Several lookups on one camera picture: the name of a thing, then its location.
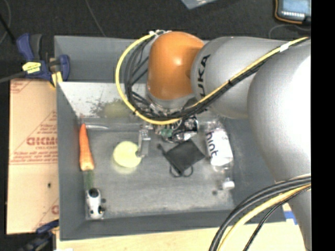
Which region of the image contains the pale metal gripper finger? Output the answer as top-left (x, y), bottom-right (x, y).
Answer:
top-left (138, 129), bottom-right (146, 157)
top-left (144, 136), bottom-right (152, 158)

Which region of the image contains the yellow ball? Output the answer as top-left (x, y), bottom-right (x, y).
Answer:
top-left (112, 141), bottom-right (142, 168)

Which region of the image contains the grey metal bin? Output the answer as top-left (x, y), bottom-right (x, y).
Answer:
top-left (53, 35), bottom-right (286, 240)

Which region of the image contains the orange toy carrot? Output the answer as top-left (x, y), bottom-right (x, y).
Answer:
top-left (78, 123), bottom-right (95, 191)

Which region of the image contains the clear plastic bottle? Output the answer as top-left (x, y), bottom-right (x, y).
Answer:
top-left (203, 120), bottom-right (236, 191)

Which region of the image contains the white and black toy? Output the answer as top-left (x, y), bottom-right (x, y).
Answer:
top-left (84, 188), bottom-right (106, 220)

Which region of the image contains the brown cardboard board, red print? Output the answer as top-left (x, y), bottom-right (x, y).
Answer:
top-left (5, 78), bottom-right (60, 235)

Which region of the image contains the black pouch with cord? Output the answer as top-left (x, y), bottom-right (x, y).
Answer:
top-left (157, 139), bottom-right (206, 178)

